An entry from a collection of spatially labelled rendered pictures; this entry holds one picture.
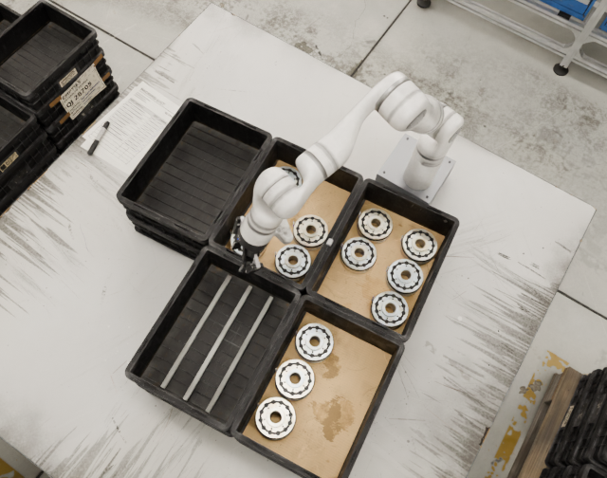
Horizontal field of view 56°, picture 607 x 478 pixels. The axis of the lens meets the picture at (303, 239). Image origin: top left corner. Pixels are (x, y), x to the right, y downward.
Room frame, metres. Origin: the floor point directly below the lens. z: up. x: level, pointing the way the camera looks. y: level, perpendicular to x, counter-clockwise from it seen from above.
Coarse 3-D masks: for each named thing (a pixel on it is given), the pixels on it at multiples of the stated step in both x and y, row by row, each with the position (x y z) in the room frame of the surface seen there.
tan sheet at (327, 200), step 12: (324, 192) 0.85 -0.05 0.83; (336, 192) 0.85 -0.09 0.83; (348, 192) 0.85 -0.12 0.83; (312, 204) 0.80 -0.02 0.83; (324, 204) 0.80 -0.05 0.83; (336, 204) 0.81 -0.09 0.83; (300, 216) 0.75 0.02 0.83; (324, 216) 0.76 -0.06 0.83; (336, 216) 0.77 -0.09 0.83; (276, 240) 0.67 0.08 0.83; (264, 252) 0.63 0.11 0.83; (276, 252) 0.63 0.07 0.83; (312, 252) 0.64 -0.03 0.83; (264, 264) 0.59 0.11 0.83
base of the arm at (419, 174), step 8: (416, 152) 0.93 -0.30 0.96; (416, 160) 0.92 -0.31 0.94; (424, 160) 0.91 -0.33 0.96; (440, 160) 0.91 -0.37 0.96; (408, 168) 0.94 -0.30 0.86; (416, 168) 0.91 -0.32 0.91; (424, 168) 0.90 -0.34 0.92; (432, 168) 0.90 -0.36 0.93; (408, 176) 0.92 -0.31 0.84; (416, 176) 0.91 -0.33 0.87; (424, 176) 0.90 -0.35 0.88; (432, 176) 0.91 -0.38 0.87; (408, 184) 0.91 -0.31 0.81; (416, 184) 0.90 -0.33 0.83; (424, 184) 0.90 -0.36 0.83
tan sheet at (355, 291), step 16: (368, 208) 0.80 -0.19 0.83; (400, 224) 0.76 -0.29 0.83; (416, 224) 0.77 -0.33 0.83; (336, 256) 0.64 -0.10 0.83; (384, 256) 0.65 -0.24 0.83; (400, 256) 0.66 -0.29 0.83; (336, 272) 0.59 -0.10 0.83; (368, 272) 0.60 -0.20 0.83; (384, 272) 0.60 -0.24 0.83; (320, 288) 0.53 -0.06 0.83; (336, 288) 0.54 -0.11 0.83; (352, 288) 0.54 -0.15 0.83; (368, 288) 0.55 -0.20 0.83; (384, 288) 0.55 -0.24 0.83; (352, 304) 0.49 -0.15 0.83; (368, 304) 0.50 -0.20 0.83
